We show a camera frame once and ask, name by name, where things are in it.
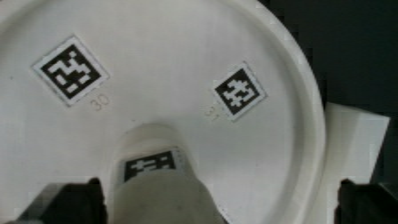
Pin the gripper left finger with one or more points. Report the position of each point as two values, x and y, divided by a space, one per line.
70 204

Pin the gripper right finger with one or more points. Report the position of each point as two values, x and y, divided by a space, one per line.
367 203

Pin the white obstacle wall block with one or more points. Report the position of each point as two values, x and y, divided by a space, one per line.
356 133

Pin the white round table top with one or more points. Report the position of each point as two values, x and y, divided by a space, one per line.
115 63

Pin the white cylindrical table leg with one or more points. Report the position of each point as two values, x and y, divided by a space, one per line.
159 194

